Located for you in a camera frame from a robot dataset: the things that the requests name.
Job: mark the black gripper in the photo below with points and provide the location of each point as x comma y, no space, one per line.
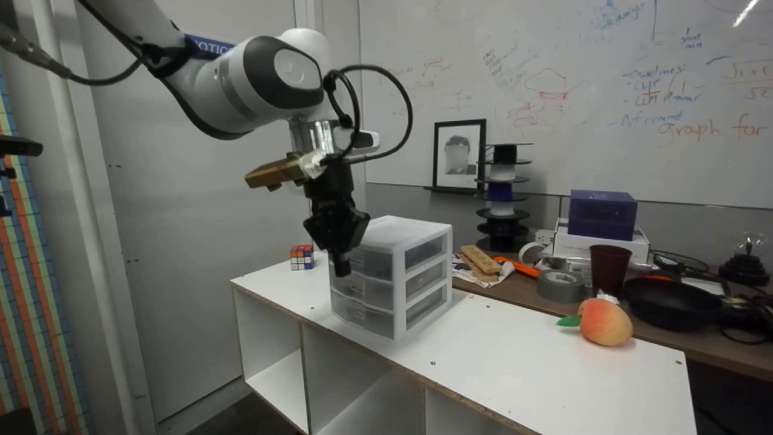
329,183

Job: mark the clear plastic drawer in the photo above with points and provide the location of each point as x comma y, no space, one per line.
378,261

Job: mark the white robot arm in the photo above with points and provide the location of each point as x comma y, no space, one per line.
242,81

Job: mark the white plastic drawer unit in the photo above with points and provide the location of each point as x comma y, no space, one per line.
414,233

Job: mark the white door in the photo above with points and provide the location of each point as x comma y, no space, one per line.
201,280

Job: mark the wooden block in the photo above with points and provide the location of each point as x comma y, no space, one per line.
480,258

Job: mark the loose papers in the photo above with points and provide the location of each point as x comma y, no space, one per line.
486,280

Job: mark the black spool stack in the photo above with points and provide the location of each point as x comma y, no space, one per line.
505,200

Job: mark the orange marker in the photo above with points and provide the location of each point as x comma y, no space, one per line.
521,269

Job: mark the white shelf cabinet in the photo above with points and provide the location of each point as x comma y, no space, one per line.
522,362

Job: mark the grey tape roll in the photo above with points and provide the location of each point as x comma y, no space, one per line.
558,285

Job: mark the white pvc pole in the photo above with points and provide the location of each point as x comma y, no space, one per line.
87,241

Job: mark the purple box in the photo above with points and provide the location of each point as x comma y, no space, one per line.
603,213

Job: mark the dark red cup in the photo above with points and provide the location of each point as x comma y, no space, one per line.
610,269

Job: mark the toy peach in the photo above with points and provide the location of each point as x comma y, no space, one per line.
605,321

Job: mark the white flat box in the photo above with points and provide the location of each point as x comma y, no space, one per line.
637,244

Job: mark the colourful striped panel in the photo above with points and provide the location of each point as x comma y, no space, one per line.
33,321

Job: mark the black frying pan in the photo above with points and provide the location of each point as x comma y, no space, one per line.
667,302

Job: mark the scribbled whiteboard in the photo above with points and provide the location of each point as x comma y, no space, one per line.
643,81

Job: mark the wooden desk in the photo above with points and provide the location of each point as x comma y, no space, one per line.
725,350

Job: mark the black round device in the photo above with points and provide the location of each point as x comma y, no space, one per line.
744,265

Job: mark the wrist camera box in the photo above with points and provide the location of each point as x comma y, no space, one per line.
279,169

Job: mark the black picture frame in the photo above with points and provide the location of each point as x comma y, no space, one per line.
460,155

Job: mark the black mount bar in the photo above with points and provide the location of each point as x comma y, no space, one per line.
21,146

